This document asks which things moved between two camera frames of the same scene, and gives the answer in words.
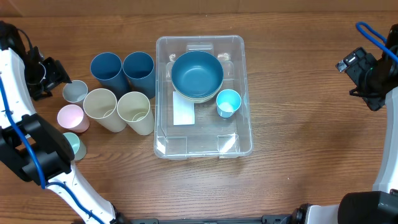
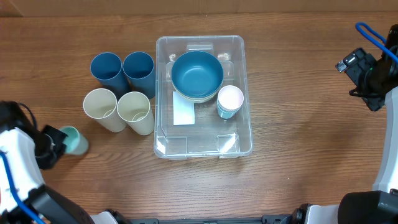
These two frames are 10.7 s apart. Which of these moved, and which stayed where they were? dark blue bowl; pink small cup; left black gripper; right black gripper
Moved: pink small cup; left black gripper
Stayed: dark blue bowl; right black gripper
